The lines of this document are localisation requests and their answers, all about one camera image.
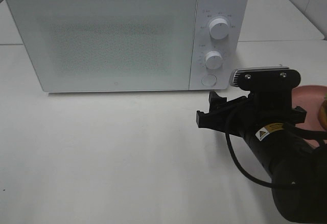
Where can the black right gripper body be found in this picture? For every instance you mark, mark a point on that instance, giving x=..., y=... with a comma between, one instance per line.
x=248, y=112

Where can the round white door button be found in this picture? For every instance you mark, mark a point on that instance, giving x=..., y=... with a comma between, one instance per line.
x=209, y=80

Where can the pink round plate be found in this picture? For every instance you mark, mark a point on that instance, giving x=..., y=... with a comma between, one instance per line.
x=310, y=98

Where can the burger with lettuce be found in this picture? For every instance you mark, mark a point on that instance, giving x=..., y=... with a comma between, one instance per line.
x=322, y=114

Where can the white microwave door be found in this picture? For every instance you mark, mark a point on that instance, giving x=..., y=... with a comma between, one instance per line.
x=107, y=45

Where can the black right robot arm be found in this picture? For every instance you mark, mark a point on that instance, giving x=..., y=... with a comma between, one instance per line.
x=294, y=159

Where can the lower white timer knob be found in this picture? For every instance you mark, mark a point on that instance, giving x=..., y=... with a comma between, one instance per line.
x=213, y=60

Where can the upper white power knob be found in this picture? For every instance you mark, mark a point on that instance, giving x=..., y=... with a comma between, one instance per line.
x=219, y=28

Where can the white microwave oven body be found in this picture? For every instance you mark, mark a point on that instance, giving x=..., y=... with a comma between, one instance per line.
x=129, y=45

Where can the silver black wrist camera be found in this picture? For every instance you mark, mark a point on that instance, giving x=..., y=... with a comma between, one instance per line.
x=270, y=87

